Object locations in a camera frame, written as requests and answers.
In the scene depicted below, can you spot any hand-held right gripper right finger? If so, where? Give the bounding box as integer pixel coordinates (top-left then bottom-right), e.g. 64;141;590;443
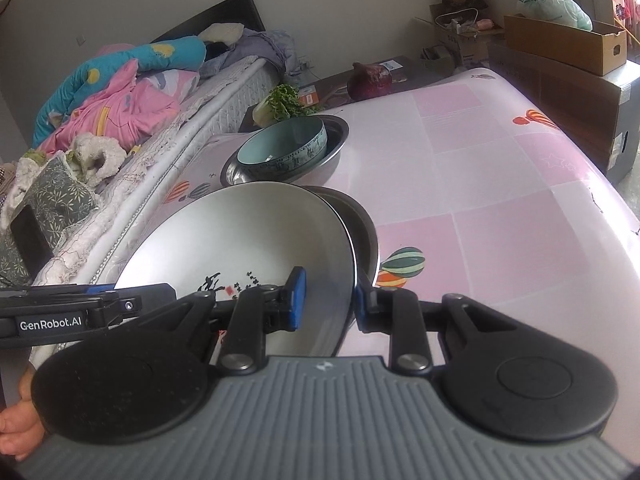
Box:
352;282;521;376

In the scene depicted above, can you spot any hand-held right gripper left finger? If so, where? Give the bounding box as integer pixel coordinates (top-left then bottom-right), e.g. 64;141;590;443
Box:
162;266;308;375

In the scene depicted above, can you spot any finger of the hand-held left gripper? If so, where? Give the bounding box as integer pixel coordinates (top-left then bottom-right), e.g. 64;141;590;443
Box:
85;282;177;317

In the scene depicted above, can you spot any large stainless steel plate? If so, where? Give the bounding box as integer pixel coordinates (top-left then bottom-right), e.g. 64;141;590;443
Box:
300;186;382;288

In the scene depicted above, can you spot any white ceramic plate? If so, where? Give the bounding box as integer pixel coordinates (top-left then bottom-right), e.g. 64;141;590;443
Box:
114;181;357;361

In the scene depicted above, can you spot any medium stainless steel plate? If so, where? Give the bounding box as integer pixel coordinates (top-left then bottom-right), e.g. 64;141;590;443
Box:
312;191;373;273

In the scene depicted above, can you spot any stainless steel bowl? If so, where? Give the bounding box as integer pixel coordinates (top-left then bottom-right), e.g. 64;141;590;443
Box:
225;115;349;183
221;114;351;187

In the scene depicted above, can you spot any teal ceramic bowl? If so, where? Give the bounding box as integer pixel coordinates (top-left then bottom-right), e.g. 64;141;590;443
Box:
236;121;328;179

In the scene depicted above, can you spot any person's left hand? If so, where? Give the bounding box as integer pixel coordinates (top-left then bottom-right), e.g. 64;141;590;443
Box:
0;360;48;457

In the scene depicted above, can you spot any green floral pillow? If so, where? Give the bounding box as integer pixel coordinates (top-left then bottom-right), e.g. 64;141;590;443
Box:
0;157;101;271

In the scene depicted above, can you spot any white fleece garment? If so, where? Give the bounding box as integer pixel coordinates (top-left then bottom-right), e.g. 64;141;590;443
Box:
15;132;126;186

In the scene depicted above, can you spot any pink printed tablecloth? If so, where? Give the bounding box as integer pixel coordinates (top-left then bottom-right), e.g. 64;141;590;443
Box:
165;67;640;376

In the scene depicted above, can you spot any pink cartoon quilt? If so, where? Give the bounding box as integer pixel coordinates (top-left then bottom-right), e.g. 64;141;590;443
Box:
37;57;201;156

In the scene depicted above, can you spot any napa cabbage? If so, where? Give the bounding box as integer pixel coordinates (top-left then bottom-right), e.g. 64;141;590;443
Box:
252;84;321;128

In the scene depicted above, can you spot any dark printed flat box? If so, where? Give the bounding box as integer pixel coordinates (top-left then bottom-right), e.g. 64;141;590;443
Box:
239;55;426;133

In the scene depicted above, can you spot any white quilted mattress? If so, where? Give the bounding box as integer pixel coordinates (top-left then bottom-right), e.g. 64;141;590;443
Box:
30;55;283;306

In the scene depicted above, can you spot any purple onion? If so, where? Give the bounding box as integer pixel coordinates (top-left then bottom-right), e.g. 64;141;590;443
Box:
347;61;393;102

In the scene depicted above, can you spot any blue cartoon quilt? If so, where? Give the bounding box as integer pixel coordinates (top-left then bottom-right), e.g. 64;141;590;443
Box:
31;37;207;148

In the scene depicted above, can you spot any grey clothes pile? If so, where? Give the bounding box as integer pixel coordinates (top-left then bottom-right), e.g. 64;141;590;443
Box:
202;29;301;78

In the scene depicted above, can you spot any cream cloth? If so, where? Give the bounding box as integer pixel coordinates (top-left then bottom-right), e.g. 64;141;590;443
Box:
197;22;246;45

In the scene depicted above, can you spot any cardboard box with clutter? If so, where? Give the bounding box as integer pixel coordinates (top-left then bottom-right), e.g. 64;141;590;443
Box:
414;0;506;73

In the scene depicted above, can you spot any large brown cardboard box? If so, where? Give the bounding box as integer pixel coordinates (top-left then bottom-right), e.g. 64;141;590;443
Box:
487;40;640;183

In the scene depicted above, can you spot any black headboard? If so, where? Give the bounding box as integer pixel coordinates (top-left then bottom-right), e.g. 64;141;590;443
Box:
150;0;267;45

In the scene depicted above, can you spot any long open cardboard box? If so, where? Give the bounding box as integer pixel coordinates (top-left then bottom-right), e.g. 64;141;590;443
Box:
502;12;628;77

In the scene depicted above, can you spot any pale green plastic bag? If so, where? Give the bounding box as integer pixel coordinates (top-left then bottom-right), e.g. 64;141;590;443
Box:
517;0;594;32

